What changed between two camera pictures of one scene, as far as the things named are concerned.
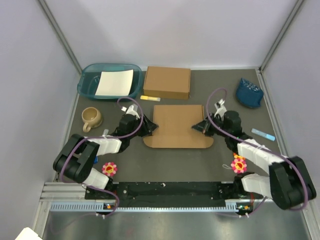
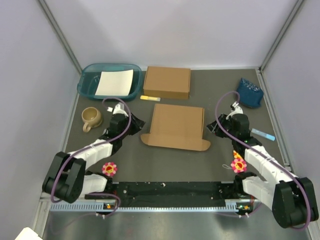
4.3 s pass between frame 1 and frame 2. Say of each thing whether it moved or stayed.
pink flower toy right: stayed
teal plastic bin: stayed
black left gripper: moved
